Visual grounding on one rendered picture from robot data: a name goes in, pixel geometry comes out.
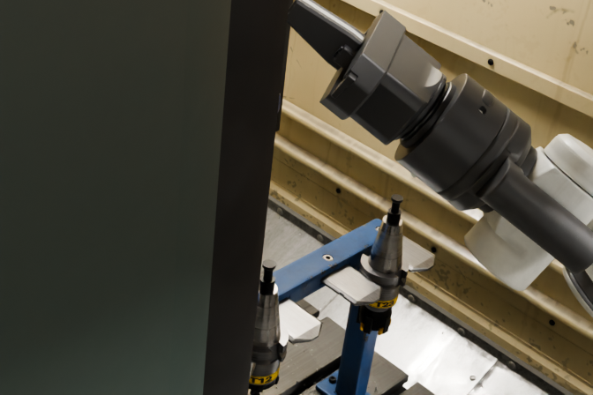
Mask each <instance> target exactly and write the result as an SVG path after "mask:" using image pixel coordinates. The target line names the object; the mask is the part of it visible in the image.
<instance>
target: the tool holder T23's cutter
mask: <svg viewBox="0 0 593 395"><path fill-rule="evenodd" d="M391 316H392V308H389V309H388V310H387V311H384V312H375V311H372V310H369V309H367V308H366V306H365V305H361V306H359V308H358V313H357V323H359V324H360V330H361V331H363V332H366V333H368V334H370V333H371V332H372V331H378V335H381V334H384V333H386V332H388V328H389V326H390V325H391V321H392V319H391Z"/></svg>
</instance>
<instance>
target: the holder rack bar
mask: <svg viewBox="0 0 593 395"><path fill-rule="evenodd" d="M381 222H382V220H380V219H374V220H371V221H369V222H368V223H366V224H364V225H362V226H361V227H358V228H356V229H354V230H353V231H351V232H349V233H347V234H345V235H343V236H341V237H339V238H337V239H336V240H334V241H332V242H330V243H328V244H326V245H324V246H322V247H320V248H319V249H317V250H314V251H313V252H311V253H309V254H307V255H305V256H304V257H301V258H299V259H298V260H296V261H294V262H292V263H290V264H288V265H286V266H284V267H282V268H281V269H279V270H277V271H275V272H273V276H274V277H275V283H274V284H275V285H276V286H277V287H278V297H279V301H281V300H283V299H285V298H286V297H287V298H289V299H291V300H292V301H293V302H298V301H300V300H302V299H304V298H305V297H306V296H308V295H310V294H312V293H314V292H316V291H317V290H319V289H321V288H322V287H324V286H325V285H324V284H323V283H321V282H320V280H321V279H322V278H323V277H324V276H326V275H328V274H329V273H331V272H333V271H335V270H337V269H339V268H340V267H342V266H344V265H350V266H352V267H353V268H355V269H356V268H357V267H359V266H360V261H361V256H362V255H363V254H365V255H366V256H367V257H368V256H369V255H370V253H371V250H372V246H373V244H374V241H375V239H376V236H377V233H378V232H379V227H380V225H381Z"/></svg>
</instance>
